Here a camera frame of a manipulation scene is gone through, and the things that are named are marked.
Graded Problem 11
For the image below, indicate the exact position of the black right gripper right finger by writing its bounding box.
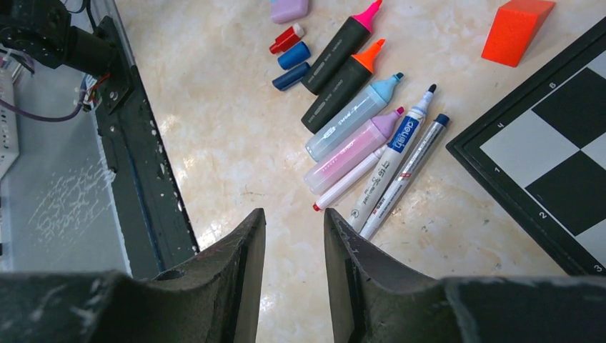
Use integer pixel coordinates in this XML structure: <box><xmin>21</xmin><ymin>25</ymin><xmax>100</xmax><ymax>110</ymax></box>
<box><xmin>324</xmin><ymin>209</ymin><xmax>605</xmax><ymax>342</ymax></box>

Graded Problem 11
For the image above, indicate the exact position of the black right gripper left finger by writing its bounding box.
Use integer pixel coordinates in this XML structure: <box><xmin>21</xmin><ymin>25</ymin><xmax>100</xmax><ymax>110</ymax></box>
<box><xmin>1</xmin><ymin>208</ymin><xmax>266</xmax><ymax>342</ymax></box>

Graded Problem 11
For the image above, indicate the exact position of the red white thin pen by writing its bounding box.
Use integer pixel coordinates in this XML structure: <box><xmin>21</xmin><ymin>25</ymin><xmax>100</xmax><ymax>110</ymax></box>
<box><xmin>312</xmin><ymin>145</ymin><xmax>387</xmax><ymax>212</ymax></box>

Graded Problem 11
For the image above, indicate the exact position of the blue white marker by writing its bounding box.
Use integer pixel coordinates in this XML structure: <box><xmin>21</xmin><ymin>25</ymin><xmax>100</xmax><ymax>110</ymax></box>
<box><xmin>348</xmin><ymin>84</ymin><xmax>437</xmax><ymax>233</ymax></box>

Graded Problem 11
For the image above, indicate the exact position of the pink pastel highlighter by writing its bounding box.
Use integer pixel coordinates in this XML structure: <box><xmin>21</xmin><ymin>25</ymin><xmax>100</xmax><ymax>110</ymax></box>
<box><xmin>304</xmin><ymin>107</ymin><xmax>404</xmax><ymax>194</ymax></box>

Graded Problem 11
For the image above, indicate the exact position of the light blue highlighter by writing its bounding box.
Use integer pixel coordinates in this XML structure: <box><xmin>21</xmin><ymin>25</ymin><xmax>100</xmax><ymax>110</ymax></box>
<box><xmin>305</xmin><ymin>72</ymin><xmax>404</xmax><ymax>161</ymax></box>

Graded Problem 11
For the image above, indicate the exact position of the orange black highlighter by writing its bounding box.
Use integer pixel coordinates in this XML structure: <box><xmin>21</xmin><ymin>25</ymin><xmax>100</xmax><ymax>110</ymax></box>
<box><xmin>301</xmin><ymin>39</ymin><xmax>386</xmax><ymax>134</ymax></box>

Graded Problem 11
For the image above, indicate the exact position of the dark blue pen cap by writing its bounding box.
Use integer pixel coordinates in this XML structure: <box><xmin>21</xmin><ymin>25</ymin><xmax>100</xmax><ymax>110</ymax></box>
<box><xmin>272</xmin><ymin>62</ymin><xmax>311</xmax><ymax>91</ymax></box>

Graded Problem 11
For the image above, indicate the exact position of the blue round marker cap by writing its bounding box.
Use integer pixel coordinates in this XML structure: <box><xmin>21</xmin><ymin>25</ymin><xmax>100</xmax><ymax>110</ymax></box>
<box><xmin>277</xmin><ymin>41</ymin><xmax>311</xmax><ymax>71</ymax></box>

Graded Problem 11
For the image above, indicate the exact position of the pink black highlighter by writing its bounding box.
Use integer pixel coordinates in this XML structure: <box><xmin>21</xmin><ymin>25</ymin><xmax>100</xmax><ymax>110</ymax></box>
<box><xmin>302</xmin><ymin>0</ymin><xmax>382</xmax><ymax>95</ymax></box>

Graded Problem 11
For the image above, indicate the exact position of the red pen cap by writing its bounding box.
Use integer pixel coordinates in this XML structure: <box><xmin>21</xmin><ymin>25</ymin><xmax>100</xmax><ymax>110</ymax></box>
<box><xmin>269</xmin><ymin>23</ymin><xmax>305</xmax><ymax>54</ymax></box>

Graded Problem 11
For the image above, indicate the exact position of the lilac highlighter cap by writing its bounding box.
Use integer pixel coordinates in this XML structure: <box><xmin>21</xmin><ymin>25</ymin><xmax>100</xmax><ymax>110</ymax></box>
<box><xmin>269</xmin><ymin>0</ymin><xmax>309</xmax><ymax>24</ymax></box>

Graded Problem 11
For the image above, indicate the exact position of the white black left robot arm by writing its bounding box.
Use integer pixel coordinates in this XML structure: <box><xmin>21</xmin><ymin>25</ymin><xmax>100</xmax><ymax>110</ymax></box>
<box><xmin>1</xmin><ymin>1</ymin><xmax>116</xmax><ymax>76</ymax></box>

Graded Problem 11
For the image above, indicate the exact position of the black grey chessboard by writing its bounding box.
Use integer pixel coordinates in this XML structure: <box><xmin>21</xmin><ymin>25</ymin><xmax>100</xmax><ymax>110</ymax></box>
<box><xmin>447</xmin><ymin>21</ymin><xmax>605</xmax><ymax>277</ymax></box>

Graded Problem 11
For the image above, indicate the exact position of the white perforated basket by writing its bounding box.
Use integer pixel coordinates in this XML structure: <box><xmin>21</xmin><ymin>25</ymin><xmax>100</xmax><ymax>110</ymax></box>
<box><xmin>1</xmin><ymin>69</ymin><xmax>19</xmax><ymax>178</ymax></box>

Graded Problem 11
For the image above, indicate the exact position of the orange red block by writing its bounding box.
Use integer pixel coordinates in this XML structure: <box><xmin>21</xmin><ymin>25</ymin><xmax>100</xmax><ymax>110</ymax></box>
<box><xmin>481</xmin><ymin>0</ymin><xmax>555</xmax><ymax>67</ymax></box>

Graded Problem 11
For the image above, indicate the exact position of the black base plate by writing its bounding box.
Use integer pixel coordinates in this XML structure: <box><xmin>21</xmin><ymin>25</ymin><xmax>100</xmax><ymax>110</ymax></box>
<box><xmin>94</xmin><ymin>16</ymin><xmax>199</xmax><ymax>279</ymax></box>

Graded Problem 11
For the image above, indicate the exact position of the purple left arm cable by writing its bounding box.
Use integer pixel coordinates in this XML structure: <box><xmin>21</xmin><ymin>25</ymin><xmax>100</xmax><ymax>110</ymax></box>
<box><xmin>0</xmin><ymin>75</ymin><xmax>89</xmax><ymax>124</ymax></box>

